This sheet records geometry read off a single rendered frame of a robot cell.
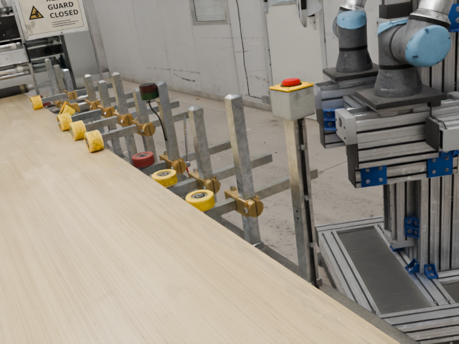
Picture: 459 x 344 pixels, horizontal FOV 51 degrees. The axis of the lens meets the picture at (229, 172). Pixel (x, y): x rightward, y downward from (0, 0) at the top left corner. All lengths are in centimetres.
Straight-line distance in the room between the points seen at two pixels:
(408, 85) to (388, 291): 87
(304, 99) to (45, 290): 68
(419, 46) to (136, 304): 102
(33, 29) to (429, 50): 301
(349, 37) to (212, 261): 130
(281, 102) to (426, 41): 56
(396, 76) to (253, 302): 97
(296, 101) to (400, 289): 124
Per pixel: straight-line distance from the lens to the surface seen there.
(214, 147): 192
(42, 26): 394
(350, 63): 209
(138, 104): 198
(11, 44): 397
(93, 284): 108
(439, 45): 151
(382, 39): 164
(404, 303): 205
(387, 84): 165
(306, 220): 117
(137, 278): 105
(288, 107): 105
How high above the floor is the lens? 144
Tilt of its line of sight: 21 degrees down
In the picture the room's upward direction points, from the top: 8 degrees counter-clockwise
